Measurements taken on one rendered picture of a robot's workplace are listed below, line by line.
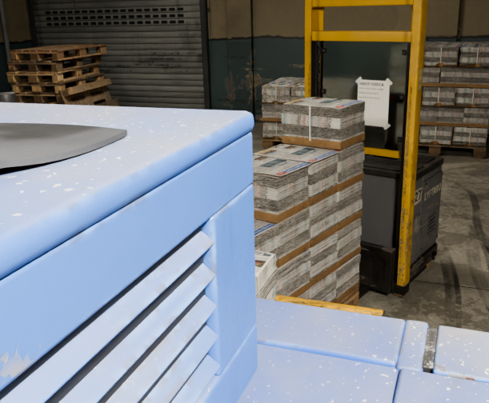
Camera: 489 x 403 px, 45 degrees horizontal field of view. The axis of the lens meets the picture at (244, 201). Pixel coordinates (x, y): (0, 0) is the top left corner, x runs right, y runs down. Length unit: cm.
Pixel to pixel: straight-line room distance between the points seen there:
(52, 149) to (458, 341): 37
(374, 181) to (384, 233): 35
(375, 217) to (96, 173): 378
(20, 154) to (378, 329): 35
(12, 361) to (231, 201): 20
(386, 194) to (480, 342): 342
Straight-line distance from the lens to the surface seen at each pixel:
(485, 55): 741
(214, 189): 34
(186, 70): 1002
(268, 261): 192
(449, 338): 53
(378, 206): 398
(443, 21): 895
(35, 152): 29
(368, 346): 51
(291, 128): 335
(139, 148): 30
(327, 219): 322
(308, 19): 385
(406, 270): 389
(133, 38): 1044
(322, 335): 52
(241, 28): 956
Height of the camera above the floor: 182
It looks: 18 degrees down
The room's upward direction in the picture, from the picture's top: 2 degrees counter-clockwise
